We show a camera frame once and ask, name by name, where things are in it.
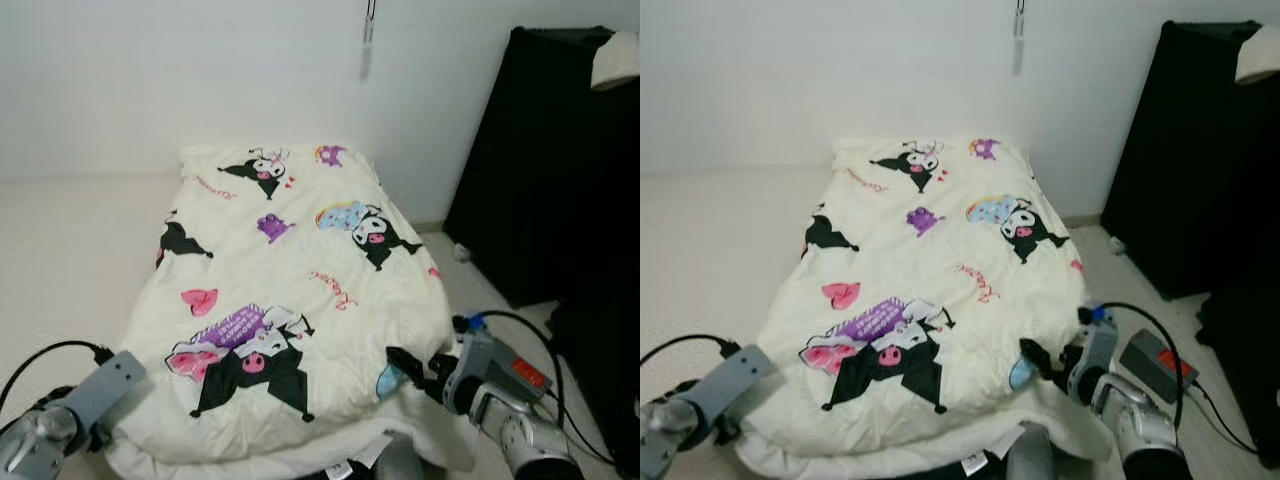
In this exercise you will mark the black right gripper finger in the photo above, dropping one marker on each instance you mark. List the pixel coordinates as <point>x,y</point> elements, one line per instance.
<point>410,368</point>
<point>1042,362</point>

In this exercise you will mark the cream cartoon print blanket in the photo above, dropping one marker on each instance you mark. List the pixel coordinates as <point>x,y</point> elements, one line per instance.
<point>300,250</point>
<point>950,250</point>

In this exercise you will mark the grey box red label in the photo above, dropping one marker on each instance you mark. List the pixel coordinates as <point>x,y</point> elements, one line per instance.
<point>1140,350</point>
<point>505,358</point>

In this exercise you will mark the silver robot right leg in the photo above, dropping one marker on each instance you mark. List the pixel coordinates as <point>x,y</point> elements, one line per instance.
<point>1030,460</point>
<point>400,462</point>

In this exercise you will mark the small grey crumpled object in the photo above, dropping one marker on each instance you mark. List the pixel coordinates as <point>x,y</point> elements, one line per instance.
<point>462,253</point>
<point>1117,246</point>

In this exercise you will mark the black fabric bundle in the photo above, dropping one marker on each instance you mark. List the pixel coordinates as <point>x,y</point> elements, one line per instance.
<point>1245,370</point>
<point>610,380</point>

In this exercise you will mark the black fabric wardrobe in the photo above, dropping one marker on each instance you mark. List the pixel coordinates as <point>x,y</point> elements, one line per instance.
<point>1190,160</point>
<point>540,170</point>

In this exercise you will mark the cream folded cloth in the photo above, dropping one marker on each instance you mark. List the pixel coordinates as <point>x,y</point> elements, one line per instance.
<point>618,60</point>
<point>1260,55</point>

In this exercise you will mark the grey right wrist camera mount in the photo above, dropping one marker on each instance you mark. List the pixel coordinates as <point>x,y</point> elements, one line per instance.
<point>1100,360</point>
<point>470,375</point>

